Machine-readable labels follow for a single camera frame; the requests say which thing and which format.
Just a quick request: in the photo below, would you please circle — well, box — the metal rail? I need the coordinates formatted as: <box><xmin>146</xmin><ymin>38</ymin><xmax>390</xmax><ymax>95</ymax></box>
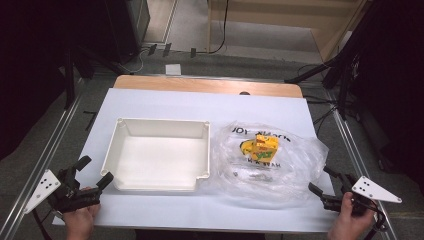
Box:
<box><xmin>0</xmin><ymin>78</ymin><xmax>86</xmax><ymax>240</ymax></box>
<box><xmin>324</xmin><ymin>89</ymin><xmax>399</xmax><ymax>240</ymax></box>

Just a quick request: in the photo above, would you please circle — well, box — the clear plastic bag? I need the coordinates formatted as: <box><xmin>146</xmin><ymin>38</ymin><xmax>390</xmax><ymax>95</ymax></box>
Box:
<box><xmin>201</xmin><ymin>119</ymin><xmax>330</xmax><ymax>210</ymax></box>

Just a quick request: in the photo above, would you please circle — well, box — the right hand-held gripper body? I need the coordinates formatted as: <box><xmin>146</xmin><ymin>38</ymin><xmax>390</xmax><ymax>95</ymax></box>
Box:
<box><xmin>320</xmin><ymin>173</ymin><xmax>403</xmax><ymax>217</ymax></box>

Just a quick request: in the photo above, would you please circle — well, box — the black tripod stand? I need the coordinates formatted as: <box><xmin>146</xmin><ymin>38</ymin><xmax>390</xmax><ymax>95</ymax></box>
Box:
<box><xmin>59</xmin><ymin>43</ymin><xmax>128</xmax><ymax>111</ymax></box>
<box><xmin>283</xmin><ymin>0</ymin><xmax>384</xmax><ymax>121</ymax></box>

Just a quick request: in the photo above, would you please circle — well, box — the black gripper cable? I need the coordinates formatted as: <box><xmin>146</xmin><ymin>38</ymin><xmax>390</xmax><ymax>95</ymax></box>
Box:
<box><xmin>364</xmin><ymin>199</ymin><xmax>389</xmax><ymax>234</ymax></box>
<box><xmin>31</xmin><ymin>208</ymin><xmax>54</xmax><ymax>240</ymax></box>

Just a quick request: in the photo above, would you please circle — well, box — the white paper sheet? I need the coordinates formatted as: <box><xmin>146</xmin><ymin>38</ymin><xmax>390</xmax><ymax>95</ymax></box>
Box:
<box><xmin>165</xmin><ymin>63</ymin><xmax>183</xmax><ymax>76</ymax></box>

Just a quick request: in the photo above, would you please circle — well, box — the wooden table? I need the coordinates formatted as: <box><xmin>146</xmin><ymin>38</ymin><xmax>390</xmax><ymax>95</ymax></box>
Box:
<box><xmin>113</xmin><ymin>74</ymin><xmax>304</xmax><ymax>99</ymax></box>

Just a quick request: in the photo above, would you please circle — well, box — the white table mat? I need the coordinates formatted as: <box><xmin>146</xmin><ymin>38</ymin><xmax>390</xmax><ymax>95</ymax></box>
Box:
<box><xmin>52</xmin><ymin>87</ymin><xmax>338</xmax><ymax>234</ymax></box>

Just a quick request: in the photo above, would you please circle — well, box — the white plastic bin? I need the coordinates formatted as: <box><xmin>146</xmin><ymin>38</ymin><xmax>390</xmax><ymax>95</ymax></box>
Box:
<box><xmin>100</xmin><ymin>117</ymin><xmax>212</xmax><ymax>193</ymax></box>

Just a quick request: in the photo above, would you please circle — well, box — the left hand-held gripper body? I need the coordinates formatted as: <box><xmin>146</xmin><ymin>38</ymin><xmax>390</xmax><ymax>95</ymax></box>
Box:
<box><xmin>23</xmin><ymin>166</ymin><xmax>102</xmax><ymax>215</ymax></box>

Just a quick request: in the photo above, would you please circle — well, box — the wooden shelf unit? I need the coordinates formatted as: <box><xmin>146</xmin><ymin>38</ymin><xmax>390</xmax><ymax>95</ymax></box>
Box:
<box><xmin>207</xmin><ymin>0</ymin><xmax>371</xmax><ymax>63</ymax></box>

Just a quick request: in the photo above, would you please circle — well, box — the yellow snack packet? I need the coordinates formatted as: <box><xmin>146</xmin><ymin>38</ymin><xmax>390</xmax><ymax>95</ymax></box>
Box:
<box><xmin>239</xmin><ymin>133</ymin><xmax>280</xmax><ymax>164</ymax></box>

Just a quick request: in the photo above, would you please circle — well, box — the person's left hand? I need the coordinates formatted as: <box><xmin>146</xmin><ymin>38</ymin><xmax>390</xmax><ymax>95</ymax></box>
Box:
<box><xmin>61</xmin><ymin>186</ymin><xmax>101</xmax><ymax>240</ymax></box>

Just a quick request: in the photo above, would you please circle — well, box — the person's right hand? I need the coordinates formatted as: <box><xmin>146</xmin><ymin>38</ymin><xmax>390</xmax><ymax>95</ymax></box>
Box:
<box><xmin>326</xmin><ymin>191</ymin><xmax>376</xmax><ymax>240</ymax></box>

